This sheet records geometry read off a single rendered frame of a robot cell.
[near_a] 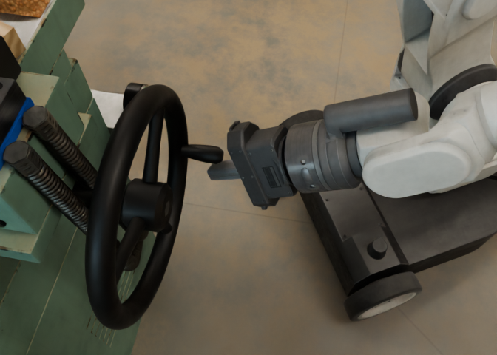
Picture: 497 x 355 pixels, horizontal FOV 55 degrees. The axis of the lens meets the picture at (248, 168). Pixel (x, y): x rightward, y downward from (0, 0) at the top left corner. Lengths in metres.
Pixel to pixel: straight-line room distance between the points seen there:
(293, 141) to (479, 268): 1.06
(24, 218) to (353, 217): 0.93
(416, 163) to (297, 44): 1.42
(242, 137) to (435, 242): 0.84
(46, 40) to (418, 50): 0.62
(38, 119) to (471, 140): 0.41
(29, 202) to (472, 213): 1.15
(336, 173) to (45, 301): 0.49
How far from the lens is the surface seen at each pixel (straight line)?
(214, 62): 1.82
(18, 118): 0.49
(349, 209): 1.29
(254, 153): 0.60
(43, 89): 0.52
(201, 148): 0.66
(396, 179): 0.53
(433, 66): 0.88
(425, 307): 1.46
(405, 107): 0.52
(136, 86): 0.86
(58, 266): 0.83
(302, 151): 0.56
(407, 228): 1.33
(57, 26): 0.72
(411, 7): 0.89
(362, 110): 0.53
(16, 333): 0.77
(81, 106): 0.80
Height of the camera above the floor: 1.33
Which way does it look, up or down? 60 degrees down
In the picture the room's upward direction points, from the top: straight up
